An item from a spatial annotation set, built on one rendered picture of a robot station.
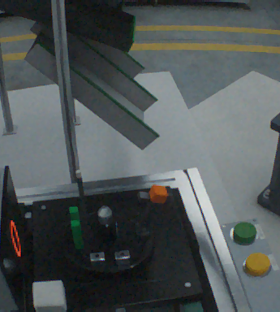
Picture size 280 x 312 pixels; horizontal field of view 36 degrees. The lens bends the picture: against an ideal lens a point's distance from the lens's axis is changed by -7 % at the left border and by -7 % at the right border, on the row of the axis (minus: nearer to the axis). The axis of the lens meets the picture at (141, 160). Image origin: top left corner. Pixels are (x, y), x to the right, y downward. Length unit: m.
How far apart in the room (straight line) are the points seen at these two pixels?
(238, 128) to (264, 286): 0.57
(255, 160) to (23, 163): 0.53
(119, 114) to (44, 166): 0.30
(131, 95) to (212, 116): 0.32
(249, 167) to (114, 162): 0.30
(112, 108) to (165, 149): 0.29
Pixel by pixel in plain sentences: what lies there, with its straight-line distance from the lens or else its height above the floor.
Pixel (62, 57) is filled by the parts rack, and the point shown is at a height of 1.20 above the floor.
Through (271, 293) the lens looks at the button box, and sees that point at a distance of 0.67.
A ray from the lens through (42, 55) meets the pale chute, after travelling 0.76.
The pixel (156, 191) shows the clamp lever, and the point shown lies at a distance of 0.63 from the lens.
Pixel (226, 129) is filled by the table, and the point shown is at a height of 0.86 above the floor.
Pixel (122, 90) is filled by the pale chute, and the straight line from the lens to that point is 0.92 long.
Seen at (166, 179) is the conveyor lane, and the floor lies 0.96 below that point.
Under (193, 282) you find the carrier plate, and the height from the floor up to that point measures 0.97.
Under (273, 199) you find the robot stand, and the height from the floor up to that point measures 0.88.
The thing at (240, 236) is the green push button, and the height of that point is 0.97.
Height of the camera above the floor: 1.49
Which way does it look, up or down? 38 degrees down
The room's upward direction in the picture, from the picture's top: 1 degrees counter-clockwise
